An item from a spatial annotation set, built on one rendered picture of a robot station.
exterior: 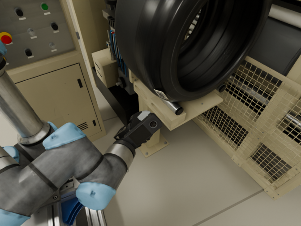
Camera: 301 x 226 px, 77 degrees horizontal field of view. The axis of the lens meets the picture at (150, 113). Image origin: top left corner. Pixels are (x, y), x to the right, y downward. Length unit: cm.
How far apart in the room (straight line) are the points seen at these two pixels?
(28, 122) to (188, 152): 137
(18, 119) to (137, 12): 51
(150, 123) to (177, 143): 133
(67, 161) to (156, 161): 136
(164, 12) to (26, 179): 49
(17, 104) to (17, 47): 62
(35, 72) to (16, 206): 99
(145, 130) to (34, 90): 97
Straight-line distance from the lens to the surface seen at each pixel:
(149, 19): 58
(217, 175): 176
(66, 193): 100
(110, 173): 45
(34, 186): 41
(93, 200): 44
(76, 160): 42
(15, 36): 126
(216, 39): 111
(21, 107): 73
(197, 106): 104
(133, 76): 105
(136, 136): 53
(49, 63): 130
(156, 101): 95
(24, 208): 42
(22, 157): 83
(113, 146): 50
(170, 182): 166
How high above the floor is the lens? 154
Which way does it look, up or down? 49 degrees down
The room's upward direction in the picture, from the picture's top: straight up
